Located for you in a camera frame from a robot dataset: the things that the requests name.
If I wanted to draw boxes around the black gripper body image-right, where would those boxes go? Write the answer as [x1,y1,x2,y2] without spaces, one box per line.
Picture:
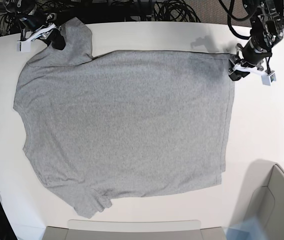
[234,39,272,72]

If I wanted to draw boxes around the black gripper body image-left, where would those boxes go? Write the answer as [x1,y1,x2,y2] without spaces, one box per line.
[19,14,57,40]

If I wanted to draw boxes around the grey T-shirt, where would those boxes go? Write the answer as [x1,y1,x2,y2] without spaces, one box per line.
[13,18,235,218]

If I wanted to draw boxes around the grey box at right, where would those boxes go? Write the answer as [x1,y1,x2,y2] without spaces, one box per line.
[253,164,284,240]

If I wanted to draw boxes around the grey box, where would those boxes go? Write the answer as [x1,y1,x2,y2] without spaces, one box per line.
[253,164,284,240]
[42,219,227,240]

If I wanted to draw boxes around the blue translucent object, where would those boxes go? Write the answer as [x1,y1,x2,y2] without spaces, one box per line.
[224,217,268,240]

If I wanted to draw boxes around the grey box at bottom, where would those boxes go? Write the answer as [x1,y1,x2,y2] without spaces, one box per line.
[42,219,227,240]

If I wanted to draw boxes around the tangle of black cables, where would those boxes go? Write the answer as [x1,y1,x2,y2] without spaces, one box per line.
[124,0,202,23]

